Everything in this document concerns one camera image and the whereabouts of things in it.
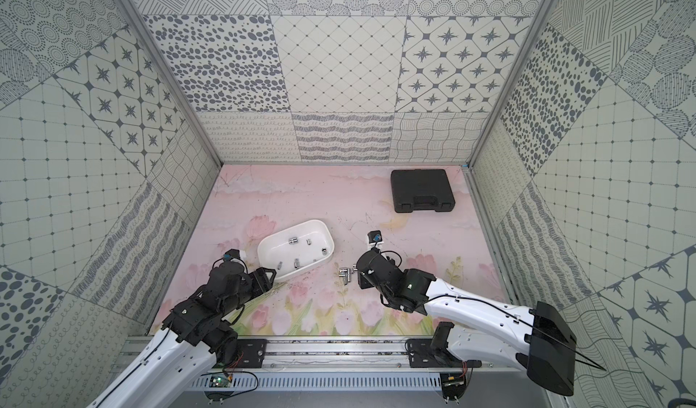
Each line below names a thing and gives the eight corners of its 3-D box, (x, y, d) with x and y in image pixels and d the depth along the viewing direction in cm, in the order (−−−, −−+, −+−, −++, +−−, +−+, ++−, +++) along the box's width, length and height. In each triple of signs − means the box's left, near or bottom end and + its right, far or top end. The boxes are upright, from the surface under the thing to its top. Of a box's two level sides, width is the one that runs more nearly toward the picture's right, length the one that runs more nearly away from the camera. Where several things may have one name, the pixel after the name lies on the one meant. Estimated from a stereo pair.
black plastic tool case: (394, 214, 106) (396, 205, 102) (390, 177, 119) (392, 168, 115) (452, 214, 106) (456, 206, 102) (442, 177, 119) (446, 169, 115)
